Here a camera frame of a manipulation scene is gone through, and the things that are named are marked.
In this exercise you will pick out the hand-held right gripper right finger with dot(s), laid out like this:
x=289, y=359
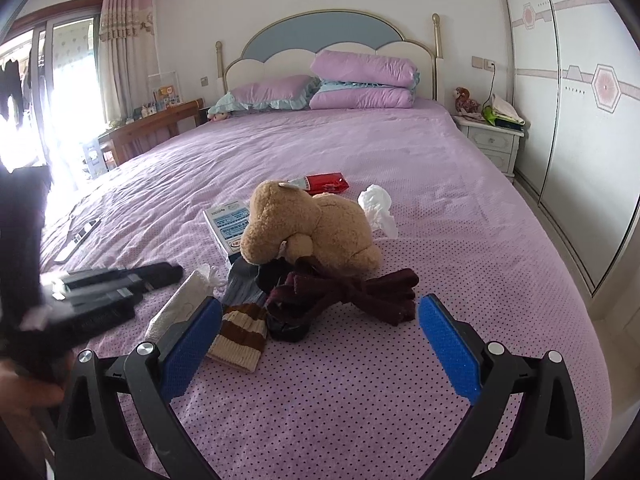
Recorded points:
x=447, y=345

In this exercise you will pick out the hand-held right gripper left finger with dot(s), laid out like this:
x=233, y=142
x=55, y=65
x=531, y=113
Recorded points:
x=192, y=350

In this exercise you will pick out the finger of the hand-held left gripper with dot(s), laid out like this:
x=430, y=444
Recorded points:
x=145, y=274
x=100, y=310

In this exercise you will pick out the white tissue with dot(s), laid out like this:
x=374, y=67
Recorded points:
x=375, y=202

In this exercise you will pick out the red snack packet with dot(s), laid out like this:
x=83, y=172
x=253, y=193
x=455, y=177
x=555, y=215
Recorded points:
x=325, y=182

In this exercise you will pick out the person's left hand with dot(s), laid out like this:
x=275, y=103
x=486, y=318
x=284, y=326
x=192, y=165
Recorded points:
x=27, y=390

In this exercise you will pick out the white plastic packet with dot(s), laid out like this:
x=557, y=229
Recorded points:
x=175, y=305

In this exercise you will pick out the brown cream striped sock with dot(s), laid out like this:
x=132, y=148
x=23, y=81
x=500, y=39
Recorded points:
x=240, y=335

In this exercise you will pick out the grey remote control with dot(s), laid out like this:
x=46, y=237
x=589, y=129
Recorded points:
x=80, y=236

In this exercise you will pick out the dark grey sock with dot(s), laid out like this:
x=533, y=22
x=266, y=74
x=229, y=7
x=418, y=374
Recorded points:
x=242, y=285

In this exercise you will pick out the maroon knotted socks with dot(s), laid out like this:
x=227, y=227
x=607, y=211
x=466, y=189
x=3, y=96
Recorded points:
x=380, y=295

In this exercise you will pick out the white and blue box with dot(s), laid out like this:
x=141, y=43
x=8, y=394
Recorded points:
x=227, y=225

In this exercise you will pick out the black sock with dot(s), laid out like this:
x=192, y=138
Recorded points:
x=287, y=330

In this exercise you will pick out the bed with purple bedspread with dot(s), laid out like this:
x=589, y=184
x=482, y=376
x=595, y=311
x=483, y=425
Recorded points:
x=450, y=210

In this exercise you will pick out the wooden desk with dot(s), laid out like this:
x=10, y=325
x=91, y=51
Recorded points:
x=150, y=127

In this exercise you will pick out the tan teddy bear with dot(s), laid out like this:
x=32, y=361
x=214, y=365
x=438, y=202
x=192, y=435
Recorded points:
x=330, y=230

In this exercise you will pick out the dark hanging cloth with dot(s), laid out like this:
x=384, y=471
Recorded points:
x=10, y=90

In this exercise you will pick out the small pink plush toy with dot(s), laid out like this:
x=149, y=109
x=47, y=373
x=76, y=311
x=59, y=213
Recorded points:
x=218, y=116

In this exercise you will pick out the sliding glass door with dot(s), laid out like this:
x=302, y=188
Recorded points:
x=45, y=85

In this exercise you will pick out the clear display case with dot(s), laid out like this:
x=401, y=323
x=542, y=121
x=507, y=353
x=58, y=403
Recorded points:
x=165, y=90

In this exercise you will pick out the white nightstand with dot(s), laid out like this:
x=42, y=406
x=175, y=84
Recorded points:
x=487, y=142

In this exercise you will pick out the purple pillow blue ruffle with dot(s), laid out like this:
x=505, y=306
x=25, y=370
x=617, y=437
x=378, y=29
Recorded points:
x=270, y=91

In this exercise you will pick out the pink curtain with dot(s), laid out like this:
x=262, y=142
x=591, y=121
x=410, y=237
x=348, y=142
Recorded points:
x=125, y=50

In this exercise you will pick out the green bag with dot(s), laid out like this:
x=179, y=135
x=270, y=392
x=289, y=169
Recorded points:
x=490, y=115

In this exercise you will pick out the white papers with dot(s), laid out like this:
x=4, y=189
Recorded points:
x=507, y=110

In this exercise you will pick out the brown plush toy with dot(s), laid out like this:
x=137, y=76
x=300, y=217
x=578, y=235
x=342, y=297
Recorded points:
x=466, y=101

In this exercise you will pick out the white sliding door wardrobe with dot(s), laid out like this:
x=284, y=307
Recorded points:
x=575, y=135

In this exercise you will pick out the lower purple pillow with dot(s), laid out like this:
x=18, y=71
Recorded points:
x=360, y=97

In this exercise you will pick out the top purple pillow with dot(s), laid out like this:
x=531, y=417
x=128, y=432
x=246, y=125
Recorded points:
x=365, y=67

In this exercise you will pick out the wall socket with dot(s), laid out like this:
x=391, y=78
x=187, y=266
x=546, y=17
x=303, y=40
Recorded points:
x=482, y=63

